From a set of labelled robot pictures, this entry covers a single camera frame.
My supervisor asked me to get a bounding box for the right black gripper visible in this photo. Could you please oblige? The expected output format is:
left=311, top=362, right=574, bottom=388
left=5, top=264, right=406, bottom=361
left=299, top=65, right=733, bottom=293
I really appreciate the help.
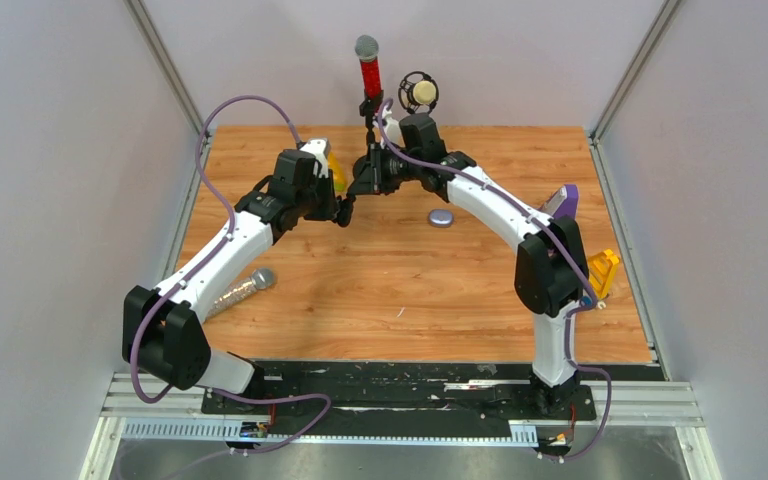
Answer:
left=348, top=143, right=422, bottom=196

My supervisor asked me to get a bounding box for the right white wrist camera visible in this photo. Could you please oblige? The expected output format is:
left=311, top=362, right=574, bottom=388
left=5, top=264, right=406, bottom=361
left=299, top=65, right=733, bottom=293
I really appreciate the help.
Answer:
left=373, top=109, right=403, bottom=148

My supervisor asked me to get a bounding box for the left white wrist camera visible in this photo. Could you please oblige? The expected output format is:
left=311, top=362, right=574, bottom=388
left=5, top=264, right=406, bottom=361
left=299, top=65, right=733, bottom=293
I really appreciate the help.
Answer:
left=299, top=138, right=331, bottom=178

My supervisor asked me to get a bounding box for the red microphone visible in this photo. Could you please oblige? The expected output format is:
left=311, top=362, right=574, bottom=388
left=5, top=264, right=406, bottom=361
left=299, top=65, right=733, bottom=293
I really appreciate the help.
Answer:
left=354, top=35, right=382, bottom=98

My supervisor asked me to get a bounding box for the white cable duct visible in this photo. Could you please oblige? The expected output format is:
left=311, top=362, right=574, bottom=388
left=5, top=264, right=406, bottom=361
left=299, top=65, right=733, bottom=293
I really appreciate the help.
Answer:
left=120, top=418, right=538, bottom=448

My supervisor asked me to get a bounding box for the black earbud charging case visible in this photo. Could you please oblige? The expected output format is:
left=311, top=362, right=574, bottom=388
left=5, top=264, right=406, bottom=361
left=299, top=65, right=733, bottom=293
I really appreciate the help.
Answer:
left=334, top=196, right=356, bottom=228

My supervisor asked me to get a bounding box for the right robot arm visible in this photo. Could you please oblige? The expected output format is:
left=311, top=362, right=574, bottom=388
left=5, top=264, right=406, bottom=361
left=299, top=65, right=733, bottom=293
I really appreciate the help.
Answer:
left=348, top=112, right=593, bottom=418

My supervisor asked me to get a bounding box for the yellow green toy block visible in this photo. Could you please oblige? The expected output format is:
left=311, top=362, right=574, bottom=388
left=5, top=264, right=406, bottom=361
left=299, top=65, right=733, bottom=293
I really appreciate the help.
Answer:
left=327, top=151, right=348, bottom=194

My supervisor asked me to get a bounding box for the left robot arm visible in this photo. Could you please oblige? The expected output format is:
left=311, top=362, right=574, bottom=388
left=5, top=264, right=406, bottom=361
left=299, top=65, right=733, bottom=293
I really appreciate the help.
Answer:
left=122, top=138, right=339, bottom=413

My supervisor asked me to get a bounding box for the yellow toy vehicle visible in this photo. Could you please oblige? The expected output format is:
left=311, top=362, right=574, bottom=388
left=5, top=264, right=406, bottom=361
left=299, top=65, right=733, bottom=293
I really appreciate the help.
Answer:
left=587, top=249, right=621, bottom=310

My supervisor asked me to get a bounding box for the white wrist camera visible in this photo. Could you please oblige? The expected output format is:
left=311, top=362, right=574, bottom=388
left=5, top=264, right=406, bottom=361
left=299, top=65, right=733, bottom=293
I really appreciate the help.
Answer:
left=299, top=138, right=331, bottom=178
left=373, top=109, right=403, bottom=148

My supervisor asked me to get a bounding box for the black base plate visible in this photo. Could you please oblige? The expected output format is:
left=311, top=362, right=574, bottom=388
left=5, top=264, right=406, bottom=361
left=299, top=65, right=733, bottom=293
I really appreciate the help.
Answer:
left=136, top=357, right=667, bottom=442

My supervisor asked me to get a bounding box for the cream condenser microphone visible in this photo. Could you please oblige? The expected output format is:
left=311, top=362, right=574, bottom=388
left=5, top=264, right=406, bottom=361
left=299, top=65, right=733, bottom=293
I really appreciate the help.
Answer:
left=398, top=70, right=440, bottom=114

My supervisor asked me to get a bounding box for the lavender earbud charging case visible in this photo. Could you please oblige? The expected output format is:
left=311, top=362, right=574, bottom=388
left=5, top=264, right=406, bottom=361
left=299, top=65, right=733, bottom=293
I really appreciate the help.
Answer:
left=427, top=209, right=455, bottom=228

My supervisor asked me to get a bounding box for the silver glitter microphone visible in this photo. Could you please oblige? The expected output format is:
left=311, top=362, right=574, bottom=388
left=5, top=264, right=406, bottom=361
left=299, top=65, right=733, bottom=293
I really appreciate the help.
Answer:
left=206, top=267, right=277, bottom=319

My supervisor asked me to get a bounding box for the purple phone stand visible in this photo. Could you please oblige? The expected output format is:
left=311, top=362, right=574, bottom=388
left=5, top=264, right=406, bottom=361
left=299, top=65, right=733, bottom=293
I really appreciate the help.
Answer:
left=550, top=184, right=579, bottom=218

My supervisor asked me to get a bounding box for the white phone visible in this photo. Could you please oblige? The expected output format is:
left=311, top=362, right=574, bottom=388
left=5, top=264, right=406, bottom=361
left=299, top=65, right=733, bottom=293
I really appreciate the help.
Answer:
left=541, top=185, right=568, bottom=215

